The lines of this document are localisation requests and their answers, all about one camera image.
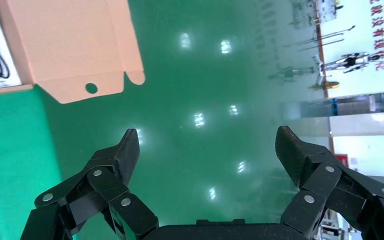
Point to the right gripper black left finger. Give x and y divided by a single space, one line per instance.
119 159

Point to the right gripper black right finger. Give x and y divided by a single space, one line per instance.
298 155

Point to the orange cardboard box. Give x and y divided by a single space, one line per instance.
69 39

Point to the glass partition window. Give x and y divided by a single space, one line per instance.
361 114

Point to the white humanoid robot figure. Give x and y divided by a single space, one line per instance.
351 61

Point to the green table mat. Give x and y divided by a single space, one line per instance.
6 149

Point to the white printed paper sheet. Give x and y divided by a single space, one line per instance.
13 74

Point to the small red wall sign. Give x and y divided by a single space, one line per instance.
342 161

